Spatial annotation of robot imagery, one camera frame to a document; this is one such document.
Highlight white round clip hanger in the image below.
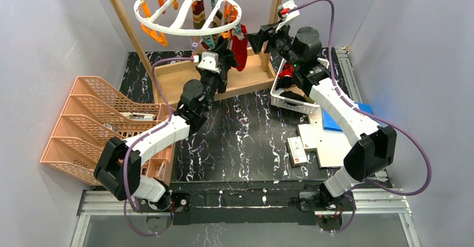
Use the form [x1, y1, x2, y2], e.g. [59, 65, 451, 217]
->
[133, 0, 243, 36]

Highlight small white red box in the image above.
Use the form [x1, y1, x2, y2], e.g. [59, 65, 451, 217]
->
[287, 136, 308, 168]

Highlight red sock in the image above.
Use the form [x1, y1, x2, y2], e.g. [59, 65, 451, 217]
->
[231, 25, 248, 72]

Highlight wooden hanger rack frame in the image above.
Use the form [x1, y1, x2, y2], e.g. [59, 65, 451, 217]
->
[109, 0, 281, 104]

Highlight striped sock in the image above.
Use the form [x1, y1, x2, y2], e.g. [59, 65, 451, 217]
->
[191, 0, 206, 30]

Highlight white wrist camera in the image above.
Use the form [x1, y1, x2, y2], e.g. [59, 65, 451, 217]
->
[192, 51, 220, 74]
[276, 0, 300, 32]

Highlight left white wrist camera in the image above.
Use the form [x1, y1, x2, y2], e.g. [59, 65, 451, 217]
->
[192, 51, 220, 74]

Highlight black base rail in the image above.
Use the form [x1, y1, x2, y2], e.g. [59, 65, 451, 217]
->
[79, 178, 371, 226]

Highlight white flat board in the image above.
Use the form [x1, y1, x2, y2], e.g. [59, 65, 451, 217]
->
[297, 111, 352, 168]

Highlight black sock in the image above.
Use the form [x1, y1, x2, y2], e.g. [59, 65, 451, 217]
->
[211, 36, 238, 70]
[217, 66, 234, 94]

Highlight orange clothes peg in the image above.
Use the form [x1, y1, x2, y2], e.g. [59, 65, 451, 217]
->
[140, 24, 168, 47]

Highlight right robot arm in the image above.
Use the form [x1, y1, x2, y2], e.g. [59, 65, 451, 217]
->
[245, 24, 397, 207]

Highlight peach mesh file organizer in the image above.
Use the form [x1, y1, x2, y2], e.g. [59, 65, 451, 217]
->
[40, 76, 169, 186]

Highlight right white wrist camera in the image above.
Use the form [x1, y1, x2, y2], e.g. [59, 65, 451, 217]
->
[276, 0, 300, 32]

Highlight white stapler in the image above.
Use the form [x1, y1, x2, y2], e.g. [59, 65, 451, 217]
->
[121, 112, 157, 121]

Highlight white perforated laundry basket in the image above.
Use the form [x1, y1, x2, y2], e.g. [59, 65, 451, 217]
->
[270, 59, 320, 115]

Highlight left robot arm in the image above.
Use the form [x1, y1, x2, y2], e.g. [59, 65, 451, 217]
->
[93, 37, 237, 206]

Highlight blue folder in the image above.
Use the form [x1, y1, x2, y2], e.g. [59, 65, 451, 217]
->
[322, 102, 373, 132]

